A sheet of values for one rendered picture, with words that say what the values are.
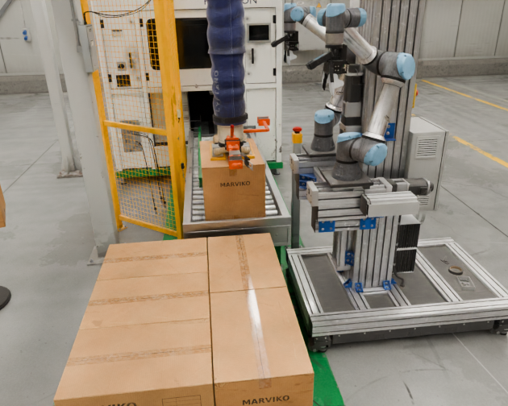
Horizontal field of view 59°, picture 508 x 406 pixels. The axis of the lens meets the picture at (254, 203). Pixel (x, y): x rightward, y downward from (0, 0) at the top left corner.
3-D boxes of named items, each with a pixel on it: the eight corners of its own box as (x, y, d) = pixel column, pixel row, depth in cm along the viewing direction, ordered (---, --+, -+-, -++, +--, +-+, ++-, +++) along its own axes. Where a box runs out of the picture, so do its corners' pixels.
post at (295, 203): (289, 249, 374) (291, 131, 334) (297, 249, 375) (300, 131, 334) (291, 254, 368) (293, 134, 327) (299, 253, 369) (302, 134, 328)
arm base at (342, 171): (355, 170, 245) (356, 152, 241) (364, 180, 231) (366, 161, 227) (328, 171, 244) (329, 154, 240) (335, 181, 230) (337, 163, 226)
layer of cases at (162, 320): (118, 298, 293) (109, 244, 277) (270, 285, 303) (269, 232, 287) (72, 471, 185) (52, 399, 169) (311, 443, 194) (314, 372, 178)
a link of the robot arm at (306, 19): (352, 71, 253) (285, 19, 257) (356, 68, 262) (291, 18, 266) (365, 53, 246) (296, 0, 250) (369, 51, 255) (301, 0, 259)
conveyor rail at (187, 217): (189, 147, 506) (188, 130, 498) (194, 147, 506) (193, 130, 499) (185, 250, 296) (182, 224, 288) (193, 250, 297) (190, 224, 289)
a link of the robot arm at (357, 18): (348, 7, 193) (331, 7, 188) (369, 6, 185) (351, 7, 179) (347, 26, 197) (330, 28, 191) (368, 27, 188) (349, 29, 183)
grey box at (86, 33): (92, 68, 322) (85, 23, 310) (99, 68, 323) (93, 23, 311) (85, 72, 304) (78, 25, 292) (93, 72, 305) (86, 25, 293)
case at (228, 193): (202, 191, 351) (199, 141, 335) (254, 187, 355) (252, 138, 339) (206, 225, 297) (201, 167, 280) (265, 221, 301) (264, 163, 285)
